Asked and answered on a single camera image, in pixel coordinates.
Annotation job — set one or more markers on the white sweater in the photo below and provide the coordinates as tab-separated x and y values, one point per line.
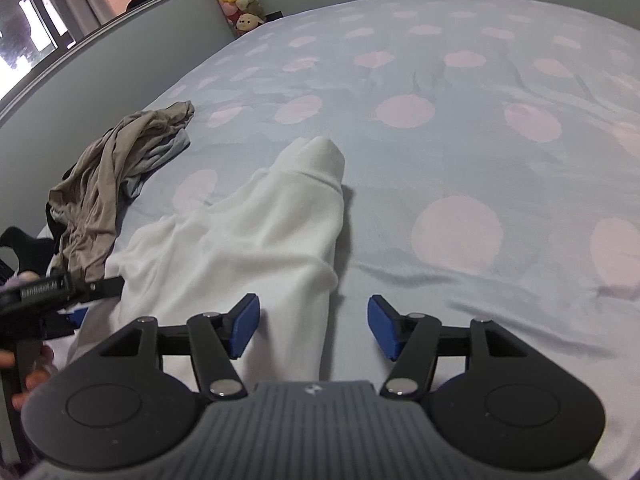
240	250

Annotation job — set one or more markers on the small dark box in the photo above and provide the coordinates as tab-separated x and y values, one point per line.
273	14

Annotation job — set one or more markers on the beige garment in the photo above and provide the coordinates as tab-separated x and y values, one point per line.
100	185

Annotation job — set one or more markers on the grey garment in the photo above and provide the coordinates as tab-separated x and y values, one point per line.
160	155

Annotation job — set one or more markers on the black cloth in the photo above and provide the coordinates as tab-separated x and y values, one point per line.
52	222

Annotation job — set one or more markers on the window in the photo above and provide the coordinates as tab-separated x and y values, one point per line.
30	25

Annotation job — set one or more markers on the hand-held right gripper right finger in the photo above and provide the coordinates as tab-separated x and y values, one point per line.
382	327

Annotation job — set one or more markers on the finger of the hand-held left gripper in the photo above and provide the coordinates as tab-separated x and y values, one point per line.
77	316
102	287

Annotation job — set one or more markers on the polka dot bed sheet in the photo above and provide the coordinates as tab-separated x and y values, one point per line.
450	160

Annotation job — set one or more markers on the small dark object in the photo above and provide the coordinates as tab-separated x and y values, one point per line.
140	1

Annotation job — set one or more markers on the person's left hand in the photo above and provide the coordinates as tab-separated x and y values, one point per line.
46	358

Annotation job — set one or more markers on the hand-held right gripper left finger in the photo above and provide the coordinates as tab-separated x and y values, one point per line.
243	325

